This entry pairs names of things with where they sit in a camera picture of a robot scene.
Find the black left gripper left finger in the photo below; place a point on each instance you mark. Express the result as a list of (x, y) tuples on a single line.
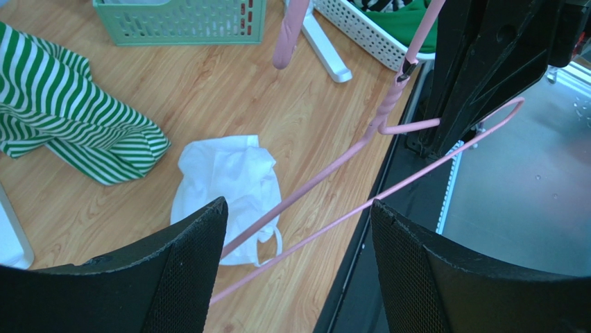
[(161, 283)]

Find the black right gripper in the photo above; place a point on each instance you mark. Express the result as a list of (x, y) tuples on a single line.
[(488, 52)]

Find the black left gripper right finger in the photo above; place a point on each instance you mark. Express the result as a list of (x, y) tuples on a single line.
[(483, 294)]

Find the white tank top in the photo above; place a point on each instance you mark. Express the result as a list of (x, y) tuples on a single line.
[(234, 167)]

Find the green striped tank top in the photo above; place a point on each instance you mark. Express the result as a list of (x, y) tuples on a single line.
[(49, 98)]

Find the green garment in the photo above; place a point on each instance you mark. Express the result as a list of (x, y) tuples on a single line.
[(401, 24)]

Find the black white striped garment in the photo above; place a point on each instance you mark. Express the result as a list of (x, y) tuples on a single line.
[(380, 5)]

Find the white laundry basket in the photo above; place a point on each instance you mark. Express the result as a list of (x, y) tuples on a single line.
[(358, 27)]

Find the green plastic basket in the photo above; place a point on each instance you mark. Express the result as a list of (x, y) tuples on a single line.
[(161, 23)]

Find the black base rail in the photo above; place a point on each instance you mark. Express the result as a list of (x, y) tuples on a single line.
[(385, 282)]

